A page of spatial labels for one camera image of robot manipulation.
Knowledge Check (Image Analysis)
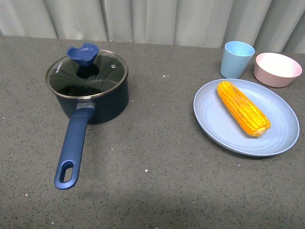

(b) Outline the glass lid with blue knob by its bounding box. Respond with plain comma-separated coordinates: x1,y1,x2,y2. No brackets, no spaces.
46,43,128,99

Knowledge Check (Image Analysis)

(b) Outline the yellow corn cob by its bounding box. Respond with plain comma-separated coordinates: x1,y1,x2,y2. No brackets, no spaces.
217,81,271,137

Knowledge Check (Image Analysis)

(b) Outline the dark blue saucepan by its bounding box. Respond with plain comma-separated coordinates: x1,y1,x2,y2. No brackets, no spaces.
45,49,130,190

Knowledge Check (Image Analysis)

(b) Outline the light blue plate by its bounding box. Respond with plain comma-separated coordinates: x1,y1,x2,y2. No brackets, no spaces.
193,79,300,156

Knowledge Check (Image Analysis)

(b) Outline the light blue cup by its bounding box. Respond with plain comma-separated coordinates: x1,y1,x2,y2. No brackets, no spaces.
220,41,255,79

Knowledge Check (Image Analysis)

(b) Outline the pink bowl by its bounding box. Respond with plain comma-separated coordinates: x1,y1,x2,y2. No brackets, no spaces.
254,52,303,88

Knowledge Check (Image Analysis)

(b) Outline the white curtain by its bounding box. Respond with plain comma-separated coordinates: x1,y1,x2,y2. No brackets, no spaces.
0,0,305,54

